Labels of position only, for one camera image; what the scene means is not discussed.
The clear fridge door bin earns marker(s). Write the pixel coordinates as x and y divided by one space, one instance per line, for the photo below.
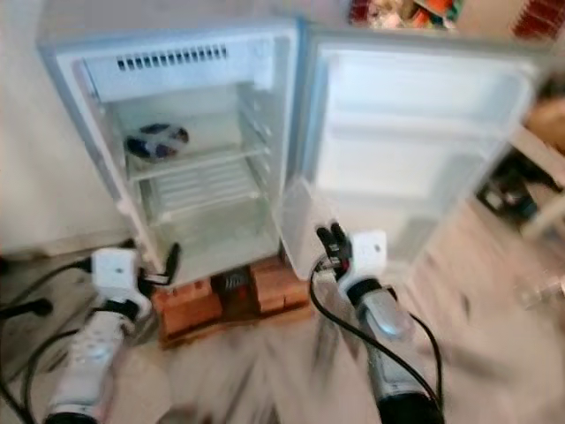
300 230

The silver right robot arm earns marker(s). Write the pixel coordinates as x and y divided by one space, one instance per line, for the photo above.
384 318

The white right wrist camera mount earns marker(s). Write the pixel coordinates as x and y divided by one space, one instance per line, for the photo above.
369 254

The silver fridge door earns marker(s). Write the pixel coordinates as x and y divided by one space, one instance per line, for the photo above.
415 168

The dark patterned bowl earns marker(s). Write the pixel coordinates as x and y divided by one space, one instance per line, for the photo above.
157 143

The dark box under fridge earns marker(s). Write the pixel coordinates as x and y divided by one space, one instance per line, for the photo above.
234 293

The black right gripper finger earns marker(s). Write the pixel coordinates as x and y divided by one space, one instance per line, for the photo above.
340 237
326 238

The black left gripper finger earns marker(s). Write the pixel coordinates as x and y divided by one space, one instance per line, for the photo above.
174 261

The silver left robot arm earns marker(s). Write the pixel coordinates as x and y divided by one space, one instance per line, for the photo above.
93 362

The red striped lattice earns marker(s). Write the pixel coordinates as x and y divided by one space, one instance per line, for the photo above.
540 19

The colourful red orange clutter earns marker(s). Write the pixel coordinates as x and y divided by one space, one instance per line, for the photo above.
406 13

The clear fridge shelf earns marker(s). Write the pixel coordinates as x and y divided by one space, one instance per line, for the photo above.
225 157

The orange brick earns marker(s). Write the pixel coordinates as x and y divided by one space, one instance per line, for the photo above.
185 311
281 284

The white fridge vent panel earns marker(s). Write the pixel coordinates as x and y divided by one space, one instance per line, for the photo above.
177 81

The silver small fridge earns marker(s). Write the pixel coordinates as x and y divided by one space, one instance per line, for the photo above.
212 247

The dark cluttered appliance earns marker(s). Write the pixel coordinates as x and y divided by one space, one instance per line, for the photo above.
512 194

